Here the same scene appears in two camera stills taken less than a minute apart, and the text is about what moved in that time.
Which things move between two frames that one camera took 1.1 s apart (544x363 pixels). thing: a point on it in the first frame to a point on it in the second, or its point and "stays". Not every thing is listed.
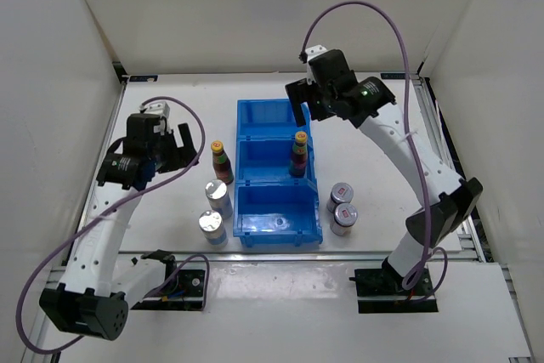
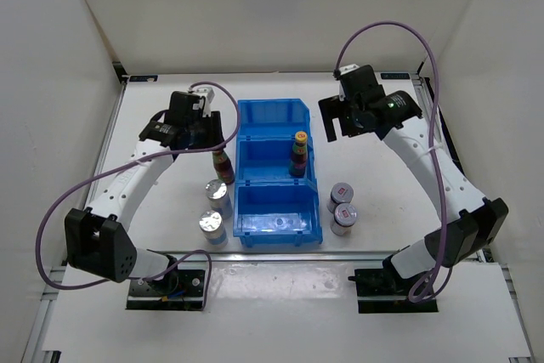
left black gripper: (181, 155) to (214, 137)
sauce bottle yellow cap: (221, 163) stays
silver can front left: (211, 224) stays
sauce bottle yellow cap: (299, 156) stays
